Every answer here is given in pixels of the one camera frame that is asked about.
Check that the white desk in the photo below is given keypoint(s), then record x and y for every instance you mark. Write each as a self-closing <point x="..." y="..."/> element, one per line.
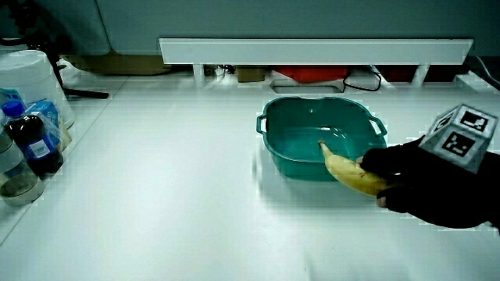
<point x="176" y="195"/>

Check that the clear glass jar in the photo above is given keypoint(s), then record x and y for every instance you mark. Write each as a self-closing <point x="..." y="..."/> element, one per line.
<point x="15" y="175"/>

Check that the small brown box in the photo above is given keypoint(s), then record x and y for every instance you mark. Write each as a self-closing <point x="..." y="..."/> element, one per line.
<point x="250" y="74"/>

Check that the blue carton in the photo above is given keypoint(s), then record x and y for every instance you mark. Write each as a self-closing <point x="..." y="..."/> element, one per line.
<point x="48" y="117"/>

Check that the black tripod stand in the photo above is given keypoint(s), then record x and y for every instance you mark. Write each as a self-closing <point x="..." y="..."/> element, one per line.
<point x="58" y="62"/>

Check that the person's right hand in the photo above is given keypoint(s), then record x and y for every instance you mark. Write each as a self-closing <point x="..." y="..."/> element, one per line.
<point x="429" y="187"/>

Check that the person's right forearm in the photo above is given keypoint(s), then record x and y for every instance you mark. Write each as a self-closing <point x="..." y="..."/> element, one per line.
<point x="493" y="187"/>

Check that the white desk shelf riser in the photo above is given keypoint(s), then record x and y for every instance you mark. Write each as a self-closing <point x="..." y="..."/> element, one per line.
<point x="312" y="50"/>

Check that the white flat tray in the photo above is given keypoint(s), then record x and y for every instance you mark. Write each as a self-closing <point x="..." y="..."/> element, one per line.
<point x="304" y="86"/>

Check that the dark soda bottle blue cap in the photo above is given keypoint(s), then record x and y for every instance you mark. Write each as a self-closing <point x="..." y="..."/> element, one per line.
<point x="33" y="144"/>

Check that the yellow banana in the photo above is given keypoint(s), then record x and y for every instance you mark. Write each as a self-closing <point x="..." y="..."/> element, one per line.
<point x="347" y="171"/>

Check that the red box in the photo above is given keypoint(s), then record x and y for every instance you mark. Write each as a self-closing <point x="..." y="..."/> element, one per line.
<point x="312" y="73"/>

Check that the teal plastic basin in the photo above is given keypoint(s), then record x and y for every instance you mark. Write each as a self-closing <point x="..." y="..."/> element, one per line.
<point x="301" y="132"/>

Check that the white plastic bucket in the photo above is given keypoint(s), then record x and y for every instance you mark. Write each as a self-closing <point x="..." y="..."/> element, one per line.
<point x="27" y="78"/>

